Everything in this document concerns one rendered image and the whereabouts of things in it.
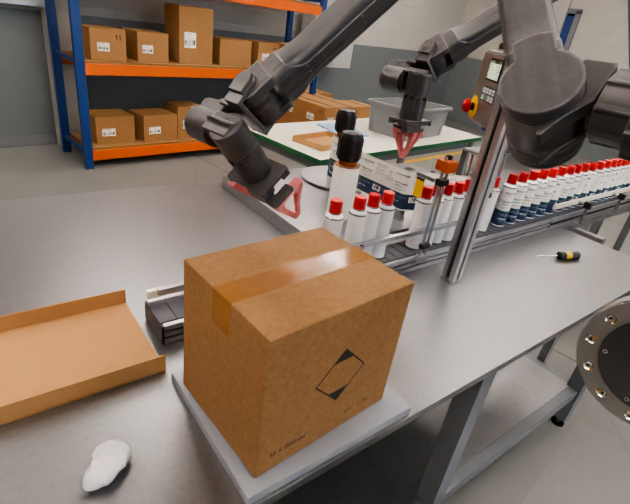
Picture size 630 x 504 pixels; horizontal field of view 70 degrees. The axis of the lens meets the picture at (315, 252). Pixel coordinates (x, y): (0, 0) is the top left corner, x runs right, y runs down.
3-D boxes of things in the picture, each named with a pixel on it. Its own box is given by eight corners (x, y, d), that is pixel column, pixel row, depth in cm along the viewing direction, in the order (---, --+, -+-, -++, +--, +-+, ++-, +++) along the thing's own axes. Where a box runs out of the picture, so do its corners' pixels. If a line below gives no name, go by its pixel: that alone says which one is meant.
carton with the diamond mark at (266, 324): (305, 332, 104) (322, 225, 91) (382, 399, 88) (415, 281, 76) (182, 384, 85) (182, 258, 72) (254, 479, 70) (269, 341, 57)
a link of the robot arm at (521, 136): (636, 66, 42) (630, 103, 46) (529, 49, 48) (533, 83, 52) (584, 147, 41) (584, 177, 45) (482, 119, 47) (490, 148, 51)
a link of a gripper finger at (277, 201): (291, 194, 85) (270, 159, 78) (318, 206, 81) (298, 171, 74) (268, 220, 84) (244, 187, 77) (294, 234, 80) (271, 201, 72)
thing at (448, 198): (432, 236, 155) (448, 179, 146) (444, 243, 152) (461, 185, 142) (422, 239, 152) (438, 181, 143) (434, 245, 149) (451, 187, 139)
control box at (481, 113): (497, 122, 135) (519, 53, 127) (522, 136, 120) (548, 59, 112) (464, 117, 135) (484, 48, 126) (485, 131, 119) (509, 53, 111)
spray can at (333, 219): (327, 262, 129) (338, 194, 119) (338, 271, 125) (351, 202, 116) (312, 266, 126) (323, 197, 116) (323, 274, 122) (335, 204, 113)
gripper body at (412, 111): (386, 123, 111) (392, 92, 108) (409, 122, 118) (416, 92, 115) (407, 130, 107) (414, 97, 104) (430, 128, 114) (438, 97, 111)
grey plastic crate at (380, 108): (403, 123, 378) (409, 96, 368) (446, 136, 356) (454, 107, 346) (360, 129, 336) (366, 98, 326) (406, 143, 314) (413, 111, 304)
